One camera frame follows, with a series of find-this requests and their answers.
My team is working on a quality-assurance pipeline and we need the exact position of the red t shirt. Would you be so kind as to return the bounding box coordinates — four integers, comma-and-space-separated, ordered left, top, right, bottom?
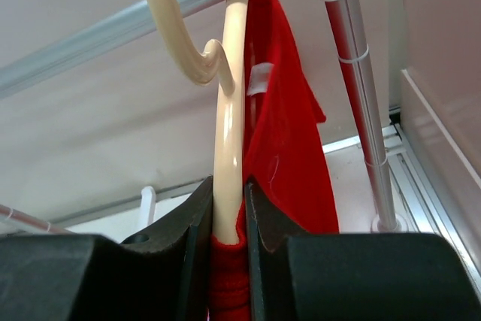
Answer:
207, 0, 339, 320

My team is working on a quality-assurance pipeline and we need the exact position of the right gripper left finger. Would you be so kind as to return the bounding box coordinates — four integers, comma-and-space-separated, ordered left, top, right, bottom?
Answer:
1, 178, 213, 320

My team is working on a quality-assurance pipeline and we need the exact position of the white and silver clothes rack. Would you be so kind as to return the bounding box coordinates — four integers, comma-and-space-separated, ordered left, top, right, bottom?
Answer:
0, 0, 409, 235

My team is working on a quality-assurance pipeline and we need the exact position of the beige plastic clothes hanger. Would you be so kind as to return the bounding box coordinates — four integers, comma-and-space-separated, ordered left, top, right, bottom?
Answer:
147, 0, 248, 244

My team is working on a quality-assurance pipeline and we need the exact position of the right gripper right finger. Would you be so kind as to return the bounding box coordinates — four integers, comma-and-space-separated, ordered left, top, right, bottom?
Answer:
245, 181, 480, 320

